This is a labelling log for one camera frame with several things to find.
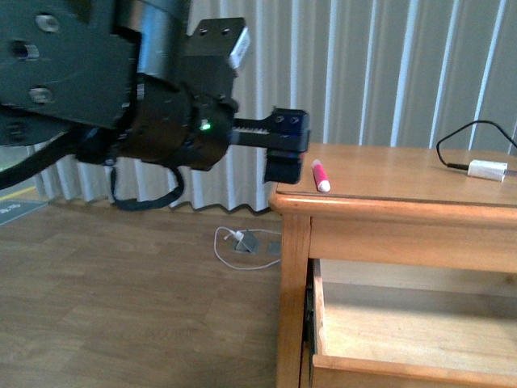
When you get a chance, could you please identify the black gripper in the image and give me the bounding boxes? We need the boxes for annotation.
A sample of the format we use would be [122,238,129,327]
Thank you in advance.
[109,86,310,184]

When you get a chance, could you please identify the pink white marker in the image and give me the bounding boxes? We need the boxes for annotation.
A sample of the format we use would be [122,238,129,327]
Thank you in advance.
[311,159,331,193]

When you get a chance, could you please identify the wooden top drawer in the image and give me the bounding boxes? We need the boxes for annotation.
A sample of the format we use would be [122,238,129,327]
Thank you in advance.
[307,259,516,387]

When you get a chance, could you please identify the grey pleated curtain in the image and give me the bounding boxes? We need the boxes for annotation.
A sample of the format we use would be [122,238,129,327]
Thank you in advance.
[34,0,517,214]

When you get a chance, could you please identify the white floor charger plug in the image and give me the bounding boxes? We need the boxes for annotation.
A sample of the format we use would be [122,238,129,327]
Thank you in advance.
[224,230,245,242]

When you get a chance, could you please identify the closed grey floor socket cover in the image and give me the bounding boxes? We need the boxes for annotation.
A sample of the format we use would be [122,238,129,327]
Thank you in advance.
[267,241,281,256]

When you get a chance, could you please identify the open grey floor socket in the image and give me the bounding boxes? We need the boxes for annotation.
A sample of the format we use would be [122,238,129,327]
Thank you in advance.
[232,230,259,254]

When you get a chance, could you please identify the wooden nightstand cabinet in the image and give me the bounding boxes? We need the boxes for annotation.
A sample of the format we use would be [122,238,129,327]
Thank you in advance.
[270,144,516,387]

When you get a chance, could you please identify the white charger plug on nightstand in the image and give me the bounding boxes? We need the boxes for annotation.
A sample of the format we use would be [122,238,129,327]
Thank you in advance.
[467,159,516,182]

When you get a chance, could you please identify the grey floor sign mat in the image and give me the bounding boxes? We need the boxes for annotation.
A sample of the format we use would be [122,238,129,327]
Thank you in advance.
[0,199,48,226]

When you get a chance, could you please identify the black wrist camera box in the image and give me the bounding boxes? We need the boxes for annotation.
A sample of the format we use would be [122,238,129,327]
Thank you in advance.
[180,17,251,98]

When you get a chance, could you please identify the white floor cable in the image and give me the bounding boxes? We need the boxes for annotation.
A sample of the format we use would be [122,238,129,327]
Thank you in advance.
[213,226,283,271]

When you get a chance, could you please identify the black charger cable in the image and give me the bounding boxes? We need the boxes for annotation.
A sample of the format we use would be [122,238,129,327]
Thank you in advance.
[436,120,517,170]

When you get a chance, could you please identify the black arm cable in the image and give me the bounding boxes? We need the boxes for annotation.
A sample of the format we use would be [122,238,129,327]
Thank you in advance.
[0,133,186,213]

